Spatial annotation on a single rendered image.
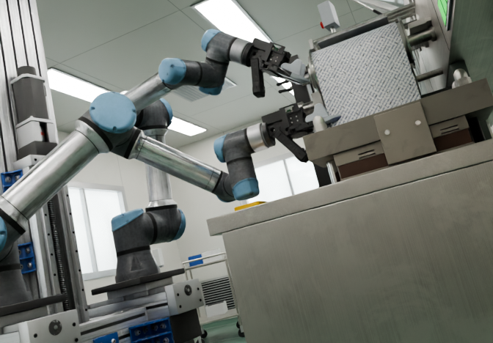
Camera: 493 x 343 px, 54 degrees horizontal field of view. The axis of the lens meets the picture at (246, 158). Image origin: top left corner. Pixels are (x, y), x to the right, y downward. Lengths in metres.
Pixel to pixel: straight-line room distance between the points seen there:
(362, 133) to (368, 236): 0.23
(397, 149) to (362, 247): 0.22
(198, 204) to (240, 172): 6.30
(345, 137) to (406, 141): 0.13
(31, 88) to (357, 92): 1.03
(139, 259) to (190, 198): 6.05
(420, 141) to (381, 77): 0.31
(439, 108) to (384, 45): 0.32
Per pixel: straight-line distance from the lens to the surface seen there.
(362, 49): 1.36
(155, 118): 1.79
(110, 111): 1.29
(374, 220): 1.02
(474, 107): 1.10
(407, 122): 1.08
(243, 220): 1.09
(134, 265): 1.67
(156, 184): 1.78
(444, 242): 1.02
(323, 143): 1.11
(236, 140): 1.35
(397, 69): 1.33
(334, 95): 1.34
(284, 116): 1.32
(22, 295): 1.36
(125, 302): 1.69
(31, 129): 1.67
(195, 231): 7.65
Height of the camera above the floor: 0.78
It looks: 12 degrees up
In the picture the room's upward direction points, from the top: 14 degrees counter-clockwise
